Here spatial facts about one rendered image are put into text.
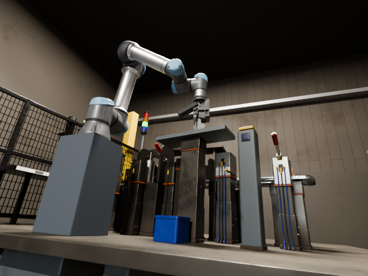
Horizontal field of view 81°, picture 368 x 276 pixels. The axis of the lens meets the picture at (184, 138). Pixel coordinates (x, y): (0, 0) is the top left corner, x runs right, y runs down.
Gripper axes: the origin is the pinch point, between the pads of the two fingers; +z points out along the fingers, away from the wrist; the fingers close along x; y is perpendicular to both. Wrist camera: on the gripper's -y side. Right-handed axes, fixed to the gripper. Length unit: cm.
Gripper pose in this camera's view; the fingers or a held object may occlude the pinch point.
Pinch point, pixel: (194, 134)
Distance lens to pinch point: 106.7
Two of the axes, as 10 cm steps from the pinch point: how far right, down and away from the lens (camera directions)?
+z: -0.6, 9.2, -3.8
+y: 9.9, 0.2, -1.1
